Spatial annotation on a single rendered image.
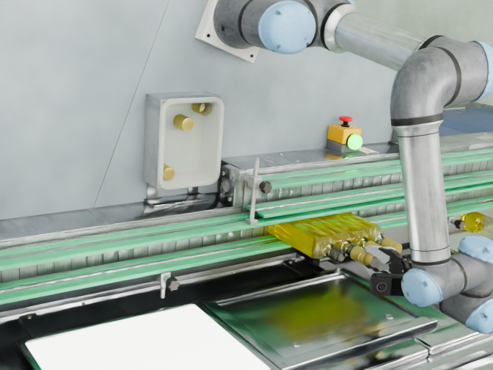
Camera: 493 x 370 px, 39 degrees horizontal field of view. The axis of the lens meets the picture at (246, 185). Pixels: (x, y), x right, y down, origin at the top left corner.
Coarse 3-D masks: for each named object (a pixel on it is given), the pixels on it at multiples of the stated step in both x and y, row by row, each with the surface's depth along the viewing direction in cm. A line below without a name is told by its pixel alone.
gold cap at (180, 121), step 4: (176, 116) 170; (180, 116) 170; (184, 116) 169; (176, 120) 170; (180, 120) 168; (184, 120) 168; (188, 120) 168; (192, 120) 169; (176, 124) 170; (180, 124) 168; (184, 124) 168; (188, 124) 169; (192, 124) 169; (180, 128) 170; (184, 128) 168; (188, 128) 169
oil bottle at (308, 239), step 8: (280, 224) 179; (288, 224) 177; (296, 224) 177; (304, 224) 177; (272, 232) 182; (280, 232) 179; (288, 232) 177; (296, 232) 174; (304, 232) 172; (312, 232) 172; (320, 232) 172; (288, 240) 177; (296, 240) 174; (304, 240) 171; (312, 240) 169; (320, 240) 168; (328, 240) 169; (296, 248) 175; (304, 248) 172; (312, 248) 169; (320, 248) 168; (312, 256) 170; (320, 256) 168
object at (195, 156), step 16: (160, 112) 161; (176, 112) 171; (192, 112) 173; (160, 128) 162; (176, 128) 172; (192, 128) 175; (208, 128) 174; (160, 144) 163; (176, 144) 173; (192, 144) 176; (208, 144) 175; (160, 160) 164; (176, 160) 175; (192, 160) 178; (208, 160) 176; (160, 176) 165; (176, 176) 173; (192, 176) 175; (208, 176) 176
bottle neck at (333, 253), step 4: (324, 248) 168; (328, 248) 167; (332, 248) 166; (336, 248) 167; (324, 252) 168; (328, 252) 167; (332, 252) 165; (336, 252) 165; (340, 252) 164; (328, 256) 167; (332, 256) 165; (336, 256) 164; (340, 256) 166; (344, 256) 165; (336, 260) 164; (340, 260) 166
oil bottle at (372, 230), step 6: (342, 216) 186; (348, 216) 186; (354, 216) 186; (354, 222) 182; (360, 222) 182; (366, 222) 182; (372, 222) 183; (366, 228) 178; (372, 228) 178; (378, 228) 179; (372, 234) 177; (378, 234) 178; (372, 240) 177
